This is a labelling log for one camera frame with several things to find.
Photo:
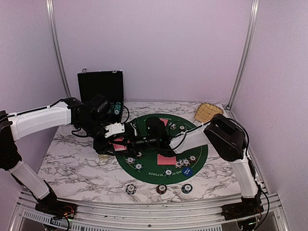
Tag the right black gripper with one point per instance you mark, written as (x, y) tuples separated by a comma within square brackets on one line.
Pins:
[(130, 136)]

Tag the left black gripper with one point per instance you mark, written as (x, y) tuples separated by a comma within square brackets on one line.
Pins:
[(101, 147)]

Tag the red playing card deck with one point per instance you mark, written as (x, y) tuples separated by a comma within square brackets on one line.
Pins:
[(118, 147)]

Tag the white chips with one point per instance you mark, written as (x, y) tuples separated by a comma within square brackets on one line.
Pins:
[(173, 126), (182, 163), (130, 160)]

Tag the red card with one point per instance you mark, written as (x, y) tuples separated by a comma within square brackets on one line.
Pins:
[(162, 160)]

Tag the red black chip stack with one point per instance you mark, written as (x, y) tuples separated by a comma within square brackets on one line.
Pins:
[(161, 189)]

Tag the blue small blind button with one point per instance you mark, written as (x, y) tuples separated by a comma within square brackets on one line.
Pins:
[(187, 171)]

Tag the teal chip stack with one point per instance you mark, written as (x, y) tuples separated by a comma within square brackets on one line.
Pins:
[(186, 188)]

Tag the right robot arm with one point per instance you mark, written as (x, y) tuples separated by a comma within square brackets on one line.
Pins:
[(226, 135)]

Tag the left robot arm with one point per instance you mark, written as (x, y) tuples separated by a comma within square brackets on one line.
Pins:
[(25, 137)]

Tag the blue gold card box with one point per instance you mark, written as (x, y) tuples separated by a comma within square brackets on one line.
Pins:
[(104, 157)]

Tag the round green poker mat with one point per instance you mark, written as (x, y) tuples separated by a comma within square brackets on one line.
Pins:
[(153, 173)]

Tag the teal chips row in case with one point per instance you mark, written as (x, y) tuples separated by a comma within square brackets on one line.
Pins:
[(117, 107)]

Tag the black poker chip case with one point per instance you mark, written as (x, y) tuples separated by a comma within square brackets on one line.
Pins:
[(109, 84)]

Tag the woven bamboo tray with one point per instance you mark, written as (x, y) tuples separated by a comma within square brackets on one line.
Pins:
[(206, 111)]

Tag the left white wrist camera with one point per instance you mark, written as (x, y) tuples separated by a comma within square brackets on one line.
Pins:
[(114, 129)]

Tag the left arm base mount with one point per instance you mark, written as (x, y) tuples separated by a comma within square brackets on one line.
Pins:
[(59, 210)]

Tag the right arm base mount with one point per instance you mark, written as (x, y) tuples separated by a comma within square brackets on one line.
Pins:
[(240, 210)]

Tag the right aluminium frame post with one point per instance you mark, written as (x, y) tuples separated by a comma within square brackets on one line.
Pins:
[(252, 22)]

